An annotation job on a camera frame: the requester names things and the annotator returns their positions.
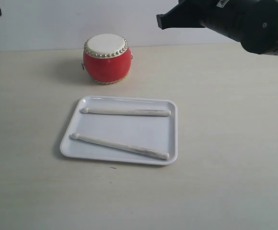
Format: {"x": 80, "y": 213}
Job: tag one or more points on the small red drum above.
{"x": 107, "y": 58}

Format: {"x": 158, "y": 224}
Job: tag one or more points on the wooden drumstick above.
{"x": 135, "y": 112}
{"x": 121, "y": 146}

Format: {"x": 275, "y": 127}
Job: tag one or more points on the white rectangular plastic tray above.
{"x": 154, "y": 132}

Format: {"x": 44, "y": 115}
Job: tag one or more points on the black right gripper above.
{"x": 252, "y": 23}

